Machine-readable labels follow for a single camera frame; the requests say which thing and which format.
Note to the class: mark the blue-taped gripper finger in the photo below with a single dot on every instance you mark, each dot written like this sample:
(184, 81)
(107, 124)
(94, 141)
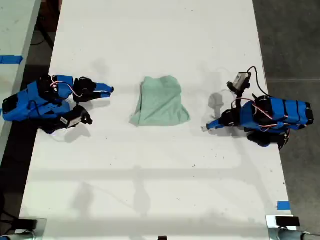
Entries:
(215, 127)
(98, 95)
(102, 87)
(215, 122)

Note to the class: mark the blue and black robot arm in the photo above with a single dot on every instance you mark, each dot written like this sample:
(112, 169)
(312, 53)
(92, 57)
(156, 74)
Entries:
(287, 110)
(22, 107)

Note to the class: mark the pale green T-shirt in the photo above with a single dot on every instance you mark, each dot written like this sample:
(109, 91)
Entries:
(160, 102)

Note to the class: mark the long blue tape strip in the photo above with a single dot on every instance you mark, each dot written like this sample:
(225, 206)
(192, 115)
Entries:
(10, 60)

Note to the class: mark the white side table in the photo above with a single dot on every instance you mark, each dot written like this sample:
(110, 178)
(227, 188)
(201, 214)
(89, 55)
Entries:
(12, 30)

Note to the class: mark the short blue tape piece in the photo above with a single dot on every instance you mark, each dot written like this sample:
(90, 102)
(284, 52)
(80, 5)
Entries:
(283, 205)

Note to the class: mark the tiny black block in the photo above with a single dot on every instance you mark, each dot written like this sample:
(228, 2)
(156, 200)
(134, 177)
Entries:
(162, 238)

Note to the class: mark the grey metal tube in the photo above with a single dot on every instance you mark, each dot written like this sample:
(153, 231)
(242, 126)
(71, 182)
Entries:
(22, 236)
(287, 235)

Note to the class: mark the small black box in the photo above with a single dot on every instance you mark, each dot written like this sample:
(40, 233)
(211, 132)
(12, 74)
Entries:
(27, 223)

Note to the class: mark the black camera box with label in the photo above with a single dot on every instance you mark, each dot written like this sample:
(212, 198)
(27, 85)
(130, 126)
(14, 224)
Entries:
(75, 116)

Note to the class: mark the grey and black camera box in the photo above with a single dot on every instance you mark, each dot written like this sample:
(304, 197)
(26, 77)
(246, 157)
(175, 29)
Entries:
(241, 78)

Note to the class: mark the silver metal bracket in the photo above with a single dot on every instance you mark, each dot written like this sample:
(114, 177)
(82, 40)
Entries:
(42, 223)
(270, 221)

